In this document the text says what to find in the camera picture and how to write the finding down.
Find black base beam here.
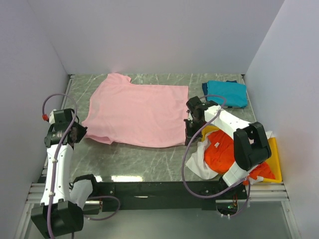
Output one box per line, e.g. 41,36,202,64
83,181,247,215

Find yellow plastic bin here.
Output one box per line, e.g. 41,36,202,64
200,124,283,184

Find pink t shirt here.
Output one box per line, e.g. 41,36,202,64
82,73,188,148

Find orange t shirt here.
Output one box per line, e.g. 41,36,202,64
204,129,276,186

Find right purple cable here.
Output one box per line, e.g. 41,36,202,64
181,94,251,218

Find folded teal t shirt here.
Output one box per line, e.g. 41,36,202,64
205,81,248,108

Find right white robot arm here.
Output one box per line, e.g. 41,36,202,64
184,97,272,199

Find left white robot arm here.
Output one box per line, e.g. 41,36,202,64
31,109,100,239

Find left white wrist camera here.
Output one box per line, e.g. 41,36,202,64
42,109,56,124

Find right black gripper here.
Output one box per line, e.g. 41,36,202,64
184,118,206,146

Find white t shirt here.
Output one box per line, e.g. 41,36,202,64
186,126,282,184

